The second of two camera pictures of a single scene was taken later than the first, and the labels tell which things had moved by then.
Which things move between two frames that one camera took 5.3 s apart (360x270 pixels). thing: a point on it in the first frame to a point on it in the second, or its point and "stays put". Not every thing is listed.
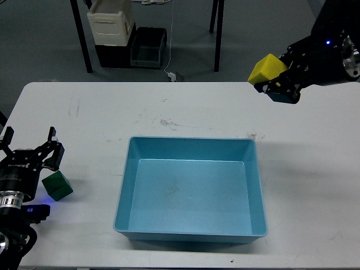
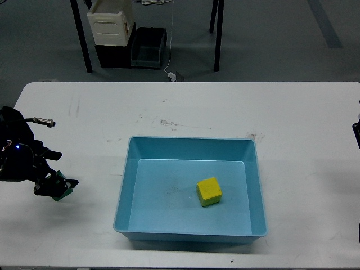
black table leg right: (219, 30) stays put
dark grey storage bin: (145, 50) stays put
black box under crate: (116, 56) stays put
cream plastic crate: (111, 22) stays put
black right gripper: (316, 60) to (356, 129)
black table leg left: (82, 35) stays put
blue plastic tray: (191, 190) stays put
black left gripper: (19, 169) to (23, 160)
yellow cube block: (267, 68) to (208, 192)
